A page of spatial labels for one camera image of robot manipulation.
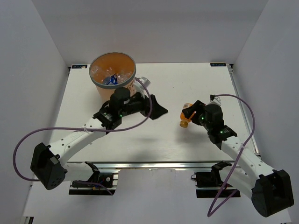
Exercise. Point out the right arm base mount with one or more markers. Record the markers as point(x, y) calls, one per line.
point(209, 183)

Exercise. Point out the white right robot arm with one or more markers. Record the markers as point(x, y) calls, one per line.
point(269, 190)

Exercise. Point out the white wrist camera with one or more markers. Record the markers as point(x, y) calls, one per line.
point(215, 100)
point(141, 83)

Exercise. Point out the orange cylindrical bin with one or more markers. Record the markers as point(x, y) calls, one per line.
point(107, 65)

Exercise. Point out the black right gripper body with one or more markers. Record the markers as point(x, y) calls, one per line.
point(202, 121)

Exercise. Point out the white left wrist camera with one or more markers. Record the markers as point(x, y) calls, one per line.
point(141, 83)

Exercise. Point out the clear bottle with blue label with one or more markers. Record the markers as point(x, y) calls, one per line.
point(110, 80)

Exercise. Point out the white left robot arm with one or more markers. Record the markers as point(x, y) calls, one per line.
point(49, 161)

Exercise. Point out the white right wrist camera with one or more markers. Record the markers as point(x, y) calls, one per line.
point(215, 100)

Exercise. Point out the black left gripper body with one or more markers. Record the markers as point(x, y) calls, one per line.
point(136, 105)

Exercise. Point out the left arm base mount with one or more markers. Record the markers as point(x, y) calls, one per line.
point(102, 183)

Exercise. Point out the aluminium table front rail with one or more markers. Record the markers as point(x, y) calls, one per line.
point(118, 165)

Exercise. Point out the orange juice bottle with barcode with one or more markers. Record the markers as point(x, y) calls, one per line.
point(183, 121)

